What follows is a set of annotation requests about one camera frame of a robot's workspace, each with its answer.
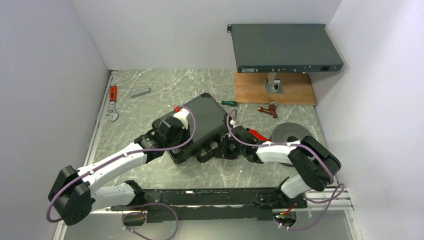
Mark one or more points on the grey rack-mount network device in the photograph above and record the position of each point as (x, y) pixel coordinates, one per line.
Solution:
(283, 48)

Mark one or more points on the black foam-lined carrying case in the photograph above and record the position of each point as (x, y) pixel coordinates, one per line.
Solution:
(210, 129)

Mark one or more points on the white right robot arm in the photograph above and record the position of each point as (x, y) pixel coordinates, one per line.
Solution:
(315, 165)

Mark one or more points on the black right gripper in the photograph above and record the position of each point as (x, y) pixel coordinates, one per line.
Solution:
(225, 153)

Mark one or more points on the plywood base board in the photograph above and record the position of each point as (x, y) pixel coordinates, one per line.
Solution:
(250, 88)

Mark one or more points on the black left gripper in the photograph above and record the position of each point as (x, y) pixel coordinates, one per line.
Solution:
(186, 133)

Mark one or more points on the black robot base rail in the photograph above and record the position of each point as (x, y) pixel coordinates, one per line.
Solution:
(259, 203)

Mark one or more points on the small grey metal bar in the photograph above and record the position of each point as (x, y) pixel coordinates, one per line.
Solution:
(140, 93)

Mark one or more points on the green-handled screwdriver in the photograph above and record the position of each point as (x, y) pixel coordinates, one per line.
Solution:
(229, 103)

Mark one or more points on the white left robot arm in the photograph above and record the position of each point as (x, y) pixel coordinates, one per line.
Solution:
(78, 192)

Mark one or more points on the red-handled adjustable wrench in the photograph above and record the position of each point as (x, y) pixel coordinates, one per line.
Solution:
(112, 113)

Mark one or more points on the metal device stand bracket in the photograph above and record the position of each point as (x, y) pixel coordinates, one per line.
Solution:
(273, 84)

